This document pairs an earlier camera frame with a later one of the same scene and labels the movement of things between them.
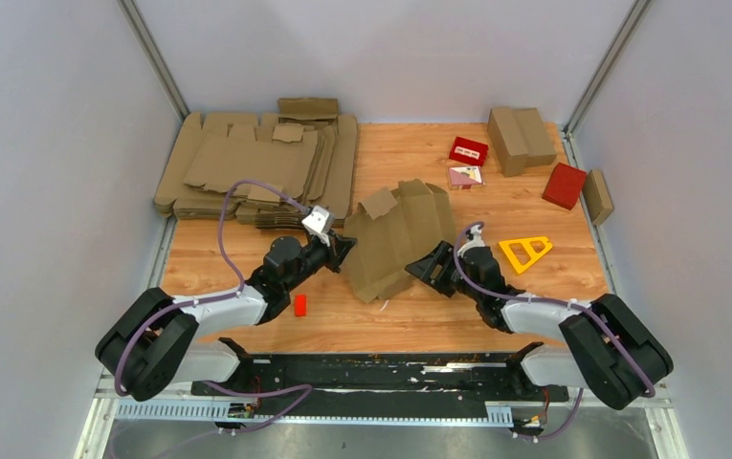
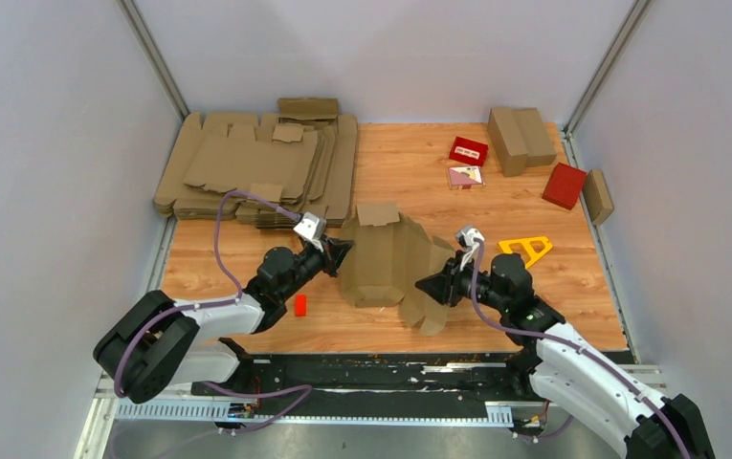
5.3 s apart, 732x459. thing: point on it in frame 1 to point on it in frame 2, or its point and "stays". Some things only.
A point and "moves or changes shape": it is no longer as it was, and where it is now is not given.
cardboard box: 391,232 moves or changes shape
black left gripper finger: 334,264 stays
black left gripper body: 316,255 stays
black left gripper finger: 342,245 stays
